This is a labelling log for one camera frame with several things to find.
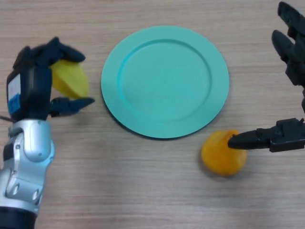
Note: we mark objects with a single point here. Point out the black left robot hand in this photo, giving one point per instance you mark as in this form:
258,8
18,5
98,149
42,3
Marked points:
31,93

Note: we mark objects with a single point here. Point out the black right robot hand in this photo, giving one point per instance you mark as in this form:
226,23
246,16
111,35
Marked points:
286,138

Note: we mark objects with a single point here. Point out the yellow starfruit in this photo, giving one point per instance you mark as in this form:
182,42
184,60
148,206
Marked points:
71,81

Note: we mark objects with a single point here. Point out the green round plate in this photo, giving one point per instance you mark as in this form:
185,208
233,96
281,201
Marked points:
166,82

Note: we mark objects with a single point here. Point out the orange pear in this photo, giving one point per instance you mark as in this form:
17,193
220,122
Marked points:
221,162

